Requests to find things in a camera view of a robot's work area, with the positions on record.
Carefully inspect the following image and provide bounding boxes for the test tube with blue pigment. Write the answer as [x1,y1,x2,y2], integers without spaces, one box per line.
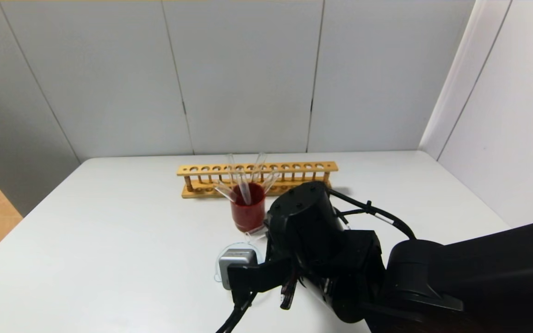
[235,166,252,205]

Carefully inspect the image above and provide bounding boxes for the wooden test tube rack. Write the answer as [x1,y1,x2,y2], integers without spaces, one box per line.
[177,161,339,199]

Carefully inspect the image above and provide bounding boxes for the red plastic cup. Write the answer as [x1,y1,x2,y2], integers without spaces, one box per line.
[230,183,267,233]

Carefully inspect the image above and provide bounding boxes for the clear glass dish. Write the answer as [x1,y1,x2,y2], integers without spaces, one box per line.
[214,241,263,285]

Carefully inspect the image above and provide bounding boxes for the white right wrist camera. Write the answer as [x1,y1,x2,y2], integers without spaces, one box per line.
[219,249,259,291]

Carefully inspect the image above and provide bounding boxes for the braided red black cable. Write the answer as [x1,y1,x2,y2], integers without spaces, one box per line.
[279,273,299,310]

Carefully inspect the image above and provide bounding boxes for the black cable with white tag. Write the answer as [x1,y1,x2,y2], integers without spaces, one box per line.
[329,187,417,240]

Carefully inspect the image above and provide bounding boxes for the black camera cable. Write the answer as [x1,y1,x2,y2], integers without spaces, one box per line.
[216,289,259,333]

